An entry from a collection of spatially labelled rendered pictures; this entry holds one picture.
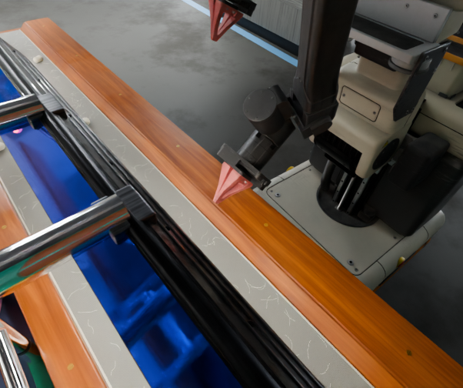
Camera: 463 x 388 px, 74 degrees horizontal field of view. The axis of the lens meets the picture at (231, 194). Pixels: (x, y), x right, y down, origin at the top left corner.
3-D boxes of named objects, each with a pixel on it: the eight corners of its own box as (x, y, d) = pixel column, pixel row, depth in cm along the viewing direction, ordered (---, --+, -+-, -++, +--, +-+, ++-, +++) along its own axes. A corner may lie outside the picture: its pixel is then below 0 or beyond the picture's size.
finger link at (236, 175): (214, 206, 56) (248, 165, 55) (191, 183, 59) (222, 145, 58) (231, 212, 62) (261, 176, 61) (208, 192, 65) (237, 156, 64)
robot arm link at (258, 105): (334, 126, 55) (312, 90, 58) (326, 95, 45) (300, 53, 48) (274, 159, 58) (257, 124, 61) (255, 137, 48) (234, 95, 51)
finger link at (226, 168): (223, 215, 54) (257, 174, 53) (198, 191, 58) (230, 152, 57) (238, 220, 60) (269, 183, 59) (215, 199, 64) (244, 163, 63)
